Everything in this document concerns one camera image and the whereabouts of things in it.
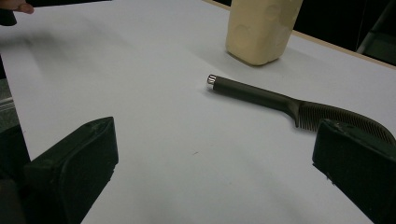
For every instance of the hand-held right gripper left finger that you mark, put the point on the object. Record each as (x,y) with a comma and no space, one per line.
(77,168)

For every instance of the white table mat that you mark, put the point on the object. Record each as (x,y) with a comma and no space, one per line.
(174,130)

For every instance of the cream square holder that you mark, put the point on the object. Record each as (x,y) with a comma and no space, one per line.
(261,34)

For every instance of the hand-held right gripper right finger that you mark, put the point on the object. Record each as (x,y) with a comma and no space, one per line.
(358,161)

